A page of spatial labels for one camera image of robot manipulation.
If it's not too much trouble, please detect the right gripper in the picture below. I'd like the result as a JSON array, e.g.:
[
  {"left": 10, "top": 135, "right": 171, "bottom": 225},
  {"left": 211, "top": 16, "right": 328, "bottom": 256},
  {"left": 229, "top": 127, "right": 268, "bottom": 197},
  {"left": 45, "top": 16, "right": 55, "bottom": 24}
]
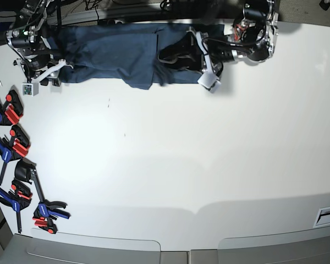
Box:
[{"left": 13, "top": 55, "right": 59, "bottom": 83}]

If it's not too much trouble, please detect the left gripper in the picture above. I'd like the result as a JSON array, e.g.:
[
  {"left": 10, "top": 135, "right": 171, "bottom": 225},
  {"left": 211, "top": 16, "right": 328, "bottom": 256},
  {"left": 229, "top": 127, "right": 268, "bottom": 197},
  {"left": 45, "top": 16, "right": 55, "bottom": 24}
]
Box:
[{"left": 153, "top": 32, "right": 223, "bottom": 86}]

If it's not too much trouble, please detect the dark blue T-shirt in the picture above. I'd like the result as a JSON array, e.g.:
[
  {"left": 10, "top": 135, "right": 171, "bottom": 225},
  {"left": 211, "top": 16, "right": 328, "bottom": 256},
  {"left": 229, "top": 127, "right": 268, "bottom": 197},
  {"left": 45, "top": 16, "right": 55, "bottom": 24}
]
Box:
[{"left": 48, "top": 23, "right": 226, "bottom": 90}]

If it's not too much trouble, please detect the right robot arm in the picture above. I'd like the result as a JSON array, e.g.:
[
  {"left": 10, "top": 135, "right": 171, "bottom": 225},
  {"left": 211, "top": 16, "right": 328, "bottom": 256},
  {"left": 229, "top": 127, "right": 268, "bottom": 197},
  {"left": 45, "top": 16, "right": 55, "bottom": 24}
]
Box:
[{"left": 5, "top": 1, "right": 63, "bottom": 87}]

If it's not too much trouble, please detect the top blue red bar clamp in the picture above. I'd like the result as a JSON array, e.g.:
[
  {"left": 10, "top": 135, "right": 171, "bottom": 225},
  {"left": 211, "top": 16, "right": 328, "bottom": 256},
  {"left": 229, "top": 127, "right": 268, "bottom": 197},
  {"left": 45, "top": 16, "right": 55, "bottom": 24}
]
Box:
[{"left": 0, "top": 89, "right": 24, "bottom": 126}]

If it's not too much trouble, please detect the blue red bar clamp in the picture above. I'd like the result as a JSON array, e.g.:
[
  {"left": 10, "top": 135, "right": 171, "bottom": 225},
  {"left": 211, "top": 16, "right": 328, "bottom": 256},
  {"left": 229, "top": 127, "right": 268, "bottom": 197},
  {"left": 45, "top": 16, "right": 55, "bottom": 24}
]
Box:
[
  {"left": 0, "top": 124, "right": 30, "bottom": 186},
  {"left": 0, "top": 89, "right": 24, "bottom": 126},
  {"left": 30, "top": 169, "right": 70, "bottom": 234},
  {"left": 0, "top": 178, "right": 32, "bottom": 234}
]

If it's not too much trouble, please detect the white power strip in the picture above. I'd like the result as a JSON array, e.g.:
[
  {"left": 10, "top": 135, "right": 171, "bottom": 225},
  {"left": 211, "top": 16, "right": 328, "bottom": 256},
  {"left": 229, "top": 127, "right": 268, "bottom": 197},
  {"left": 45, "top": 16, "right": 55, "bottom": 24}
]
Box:
[{"left": 103, "top": 19, "right": 125, "bottom": 25}]

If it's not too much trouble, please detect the black tape roll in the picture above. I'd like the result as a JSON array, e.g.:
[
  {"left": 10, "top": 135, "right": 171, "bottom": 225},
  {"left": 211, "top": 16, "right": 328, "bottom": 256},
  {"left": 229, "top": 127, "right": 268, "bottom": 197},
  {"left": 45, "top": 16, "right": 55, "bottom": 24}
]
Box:
[{"left": 14, "top": 159, "right": 36, "bottom": 183}]

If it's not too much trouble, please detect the bottom blue red bar clamp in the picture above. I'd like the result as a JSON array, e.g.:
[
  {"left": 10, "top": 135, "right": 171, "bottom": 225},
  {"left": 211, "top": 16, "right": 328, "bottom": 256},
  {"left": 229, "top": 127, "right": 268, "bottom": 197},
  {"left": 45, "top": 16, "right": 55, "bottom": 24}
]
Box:
[{"left": 30, "top": 169, "right": 70, "bottom": 234}]

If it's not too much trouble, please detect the white label sticker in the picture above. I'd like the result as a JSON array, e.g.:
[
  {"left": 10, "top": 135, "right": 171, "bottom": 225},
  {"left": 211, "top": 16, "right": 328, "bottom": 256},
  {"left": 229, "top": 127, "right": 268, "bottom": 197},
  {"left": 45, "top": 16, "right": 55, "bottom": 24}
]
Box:
[{"left": 313, "top": 207, "right": 330, "bottom": 228}]

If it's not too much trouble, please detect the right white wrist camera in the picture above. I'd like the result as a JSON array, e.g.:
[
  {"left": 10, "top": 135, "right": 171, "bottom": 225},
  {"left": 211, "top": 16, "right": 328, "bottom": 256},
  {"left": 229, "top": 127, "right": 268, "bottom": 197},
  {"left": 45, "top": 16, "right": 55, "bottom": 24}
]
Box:
[{"left": 21, "top": 59, "right": 74, "bottom": 96}]

